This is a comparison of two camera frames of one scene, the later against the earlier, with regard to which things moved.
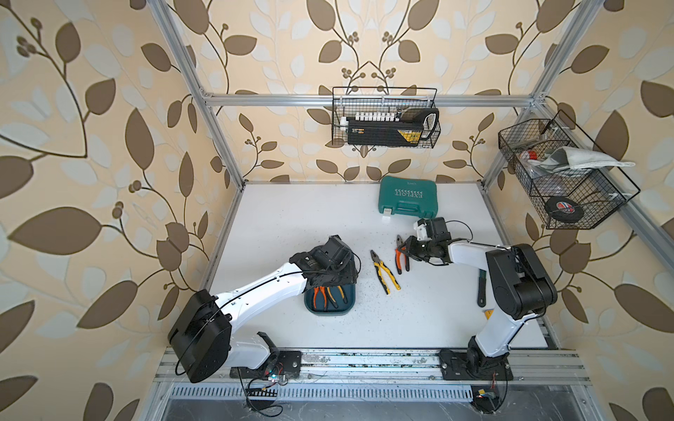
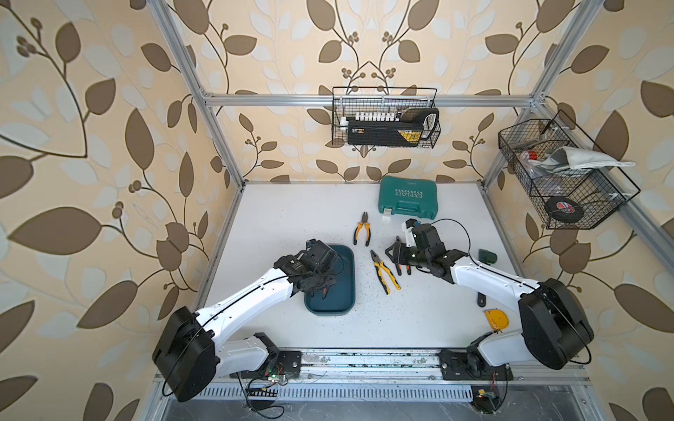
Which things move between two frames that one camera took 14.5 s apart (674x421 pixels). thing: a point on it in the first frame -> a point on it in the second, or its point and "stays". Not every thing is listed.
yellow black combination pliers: [378, 265] stays
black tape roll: [564, 210] stays
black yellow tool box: [410, 130] stays
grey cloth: [568, 159] stays
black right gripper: [411, 242] -> [398, 251]
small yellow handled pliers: [332, 297] -> [363, 221]
